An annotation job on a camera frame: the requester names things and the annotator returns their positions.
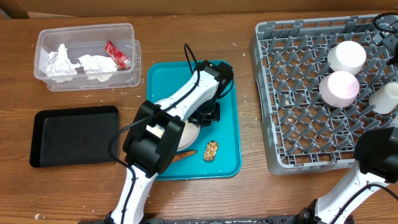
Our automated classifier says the pink small bowl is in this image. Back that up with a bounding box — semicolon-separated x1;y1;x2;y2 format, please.
319;71;360;108

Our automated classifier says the white cup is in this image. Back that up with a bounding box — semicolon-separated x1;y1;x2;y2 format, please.
369;82;398;114

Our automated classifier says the grey dishwasher rack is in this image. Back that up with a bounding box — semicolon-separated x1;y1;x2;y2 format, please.
249;14;397;175

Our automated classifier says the black plastic bin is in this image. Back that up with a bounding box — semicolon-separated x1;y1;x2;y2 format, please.
29;106;119;168

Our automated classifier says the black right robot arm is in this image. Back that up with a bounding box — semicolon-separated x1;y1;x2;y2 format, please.
287;118;397;223

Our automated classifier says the clear plastic bin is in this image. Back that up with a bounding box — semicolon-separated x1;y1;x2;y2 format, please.
34;23;141;91

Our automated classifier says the light green bowl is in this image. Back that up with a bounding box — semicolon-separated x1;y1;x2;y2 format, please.
327;40;366;75

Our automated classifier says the large pink plate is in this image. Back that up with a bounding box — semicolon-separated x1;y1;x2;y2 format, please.
154;98;202;152

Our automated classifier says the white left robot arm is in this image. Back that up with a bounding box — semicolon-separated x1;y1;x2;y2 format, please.
104;60;234;223

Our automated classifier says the white paper napkin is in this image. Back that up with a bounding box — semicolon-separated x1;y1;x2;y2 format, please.
42;44;118;83

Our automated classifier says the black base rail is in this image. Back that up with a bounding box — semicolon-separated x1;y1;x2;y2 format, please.
77;215;355;224

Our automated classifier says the red snack wrapper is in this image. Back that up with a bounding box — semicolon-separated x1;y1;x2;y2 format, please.
104;40;132;70

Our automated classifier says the teal serving tray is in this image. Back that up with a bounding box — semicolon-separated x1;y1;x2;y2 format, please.
147;62;242;181

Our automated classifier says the brown food scrap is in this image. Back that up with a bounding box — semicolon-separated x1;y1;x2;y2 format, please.
203;141;219;161

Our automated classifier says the orange carrot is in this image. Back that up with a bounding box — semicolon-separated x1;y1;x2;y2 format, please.
172;150;198;163

